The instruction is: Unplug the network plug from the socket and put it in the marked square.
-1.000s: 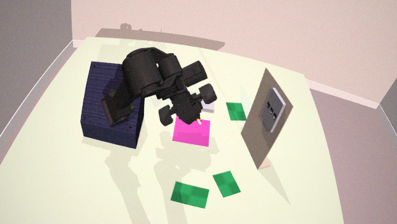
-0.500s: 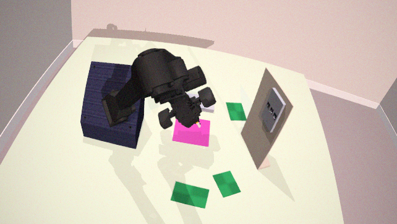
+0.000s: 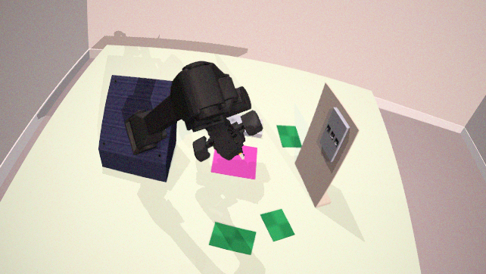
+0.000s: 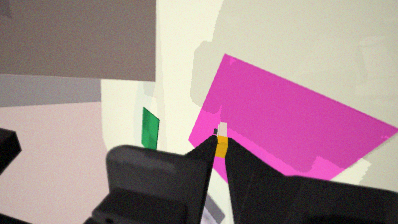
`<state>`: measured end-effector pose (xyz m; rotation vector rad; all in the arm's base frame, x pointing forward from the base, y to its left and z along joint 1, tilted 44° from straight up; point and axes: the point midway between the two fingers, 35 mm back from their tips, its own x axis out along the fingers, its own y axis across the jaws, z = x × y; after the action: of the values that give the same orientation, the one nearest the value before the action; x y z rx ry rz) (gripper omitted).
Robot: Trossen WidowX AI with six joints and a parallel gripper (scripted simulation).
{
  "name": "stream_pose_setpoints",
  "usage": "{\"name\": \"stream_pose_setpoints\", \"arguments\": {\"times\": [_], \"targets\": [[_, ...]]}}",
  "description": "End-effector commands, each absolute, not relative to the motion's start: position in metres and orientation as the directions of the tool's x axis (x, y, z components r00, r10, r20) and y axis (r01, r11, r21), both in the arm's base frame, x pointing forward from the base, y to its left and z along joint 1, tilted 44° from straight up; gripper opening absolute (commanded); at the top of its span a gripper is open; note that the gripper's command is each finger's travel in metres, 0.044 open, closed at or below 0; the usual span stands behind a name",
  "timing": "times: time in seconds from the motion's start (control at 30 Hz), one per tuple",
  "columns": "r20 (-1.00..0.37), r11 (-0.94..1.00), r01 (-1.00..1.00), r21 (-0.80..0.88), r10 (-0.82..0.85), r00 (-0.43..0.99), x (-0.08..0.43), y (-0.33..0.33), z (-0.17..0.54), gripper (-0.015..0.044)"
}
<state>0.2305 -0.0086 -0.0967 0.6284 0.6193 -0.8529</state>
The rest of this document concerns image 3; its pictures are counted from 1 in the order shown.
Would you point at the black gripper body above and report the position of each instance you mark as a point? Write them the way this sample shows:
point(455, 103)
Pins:
point(250, 122)

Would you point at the magenta flat square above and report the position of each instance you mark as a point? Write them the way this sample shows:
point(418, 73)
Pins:
point(236, 166)

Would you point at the beige panel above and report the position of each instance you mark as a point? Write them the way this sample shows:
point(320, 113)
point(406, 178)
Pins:
point(329, 138)

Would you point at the green flat square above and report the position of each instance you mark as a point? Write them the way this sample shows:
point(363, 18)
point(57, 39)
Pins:
point(289, 136)

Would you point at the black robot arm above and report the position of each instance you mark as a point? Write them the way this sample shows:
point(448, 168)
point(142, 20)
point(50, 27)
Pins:
point(201, 95)

